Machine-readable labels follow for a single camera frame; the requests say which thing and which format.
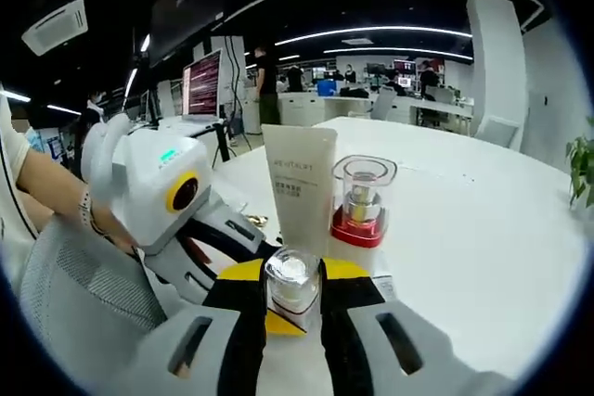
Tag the small clear-capped skincare bottle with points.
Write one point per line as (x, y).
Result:
(292, 275)

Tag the blue storage box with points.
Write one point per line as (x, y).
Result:
(326, 87)

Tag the black tripod stand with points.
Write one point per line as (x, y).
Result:
(223, 145)

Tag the tall white bottle red collar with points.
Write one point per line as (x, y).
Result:
(357, 231)

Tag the person's left hand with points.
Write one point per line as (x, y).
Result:
(109, 224)

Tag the person's white shirt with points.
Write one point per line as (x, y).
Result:
(11, 229)

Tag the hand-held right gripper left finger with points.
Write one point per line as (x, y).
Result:
(232, 335)

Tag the white skincare tube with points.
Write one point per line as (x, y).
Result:
(297, 192)

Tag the large hanging dark screen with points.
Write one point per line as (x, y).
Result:
(190, 6)

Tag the gold foil skincare sachet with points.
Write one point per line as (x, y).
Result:
(257, 219)

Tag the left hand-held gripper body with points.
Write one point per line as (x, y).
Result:
(148, 173)

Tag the potted green plant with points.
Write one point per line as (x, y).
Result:
(580, 169)

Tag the open laptop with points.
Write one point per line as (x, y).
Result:
(202, 85)

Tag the grey wristband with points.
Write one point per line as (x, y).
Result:
(85, 208)

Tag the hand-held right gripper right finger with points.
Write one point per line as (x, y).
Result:
(357, 335)

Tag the ceiling air conditioner unit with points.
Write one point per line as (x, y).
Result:
(55, 27)

